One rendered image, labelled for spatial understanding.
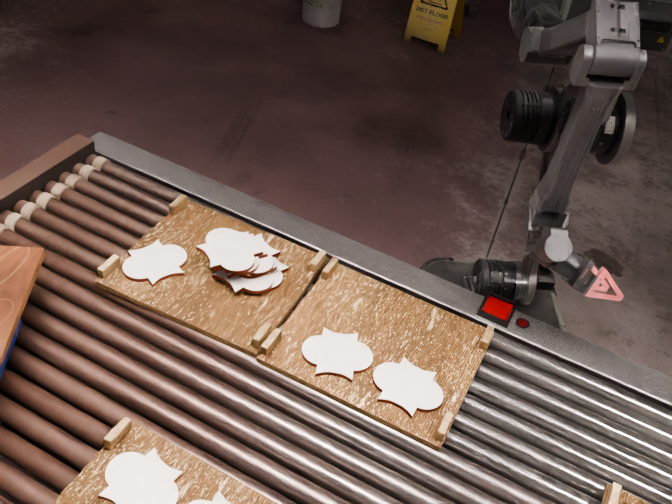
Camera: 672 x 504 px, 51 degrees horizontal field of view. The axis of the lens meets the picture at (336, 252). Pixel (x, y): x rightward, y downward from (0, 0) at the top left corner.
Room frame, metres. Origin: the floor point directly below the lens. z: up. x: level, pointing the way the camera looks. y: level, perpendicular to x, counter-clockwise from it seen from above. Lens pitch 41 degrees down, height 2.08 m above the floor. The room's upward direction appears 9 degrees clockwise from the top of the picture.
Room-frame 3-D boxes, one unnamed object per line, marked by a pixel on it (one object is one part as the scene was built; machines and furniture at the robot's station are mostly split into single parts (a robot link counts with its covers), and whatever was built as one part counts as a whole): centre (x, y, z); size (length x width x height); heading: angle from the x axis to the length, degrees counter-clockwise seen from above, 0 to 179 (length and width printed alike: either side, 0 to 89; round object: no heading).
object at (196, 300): (1.18, 0.27, 0.93); 0.41 x 0.35 x 0.02; 71
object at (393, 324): (1.03, -0.13, 0.93); 0.41 x 0.35 x 0.02; 69
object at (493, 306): (1.20, -0.39, 0.92); 0.06 x 0.06 x 0.01; 68
